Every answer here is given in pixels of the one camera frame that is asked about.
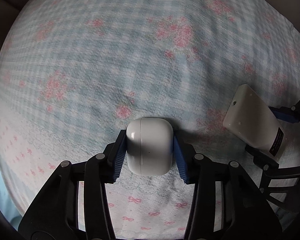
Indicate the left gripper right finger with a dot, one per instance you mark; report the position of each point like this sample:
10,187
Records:
226,203

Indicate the white remote control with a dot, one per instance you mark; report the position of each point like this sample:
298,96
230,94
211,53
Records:
252,121

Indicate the white earbuds case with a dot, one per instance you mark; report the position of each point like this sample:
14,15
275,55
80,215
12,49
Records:
149,146

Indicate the floral checkered bed cover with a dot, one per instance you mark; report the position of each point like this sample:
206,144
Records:
73,73

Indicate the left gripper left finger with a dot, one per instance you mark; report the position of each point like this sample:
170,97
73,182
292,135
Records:
72,204

